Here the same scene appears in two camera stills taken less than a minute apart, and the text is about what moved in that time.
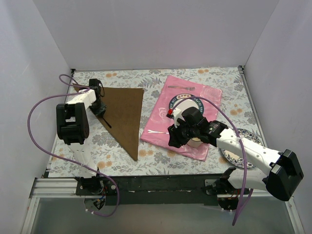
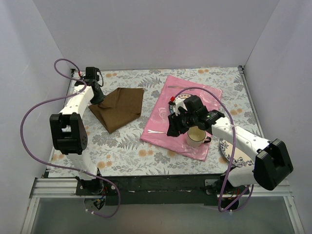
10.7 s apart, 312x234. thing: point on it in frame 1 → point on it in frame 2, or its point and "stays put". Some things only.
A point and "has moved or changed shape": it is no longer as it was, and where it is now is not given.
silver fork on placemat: (188, 88) stays put
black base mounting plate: (150, 190) stays put
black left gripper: (100, 110) → (98, 96)
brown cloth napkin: (123, 114) has moved or changed shape
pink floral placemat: (156, 132) stays put
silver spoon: (152, 131) stays put
